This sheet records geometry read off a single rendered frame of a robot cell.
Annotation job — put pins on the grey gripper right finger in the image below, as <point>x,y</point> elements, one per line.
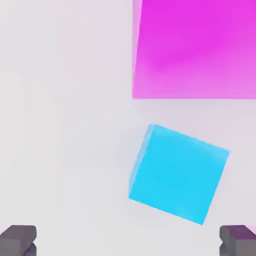
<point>238,242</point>

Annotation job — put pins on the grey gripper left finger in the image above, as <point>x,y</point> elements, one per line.
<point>17,240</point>

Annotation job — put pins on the small cyan cube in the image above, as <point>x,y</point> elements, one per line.
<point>178,174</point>

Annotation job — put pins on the large magenta box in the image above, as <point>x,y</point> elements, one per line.
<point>196,48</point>

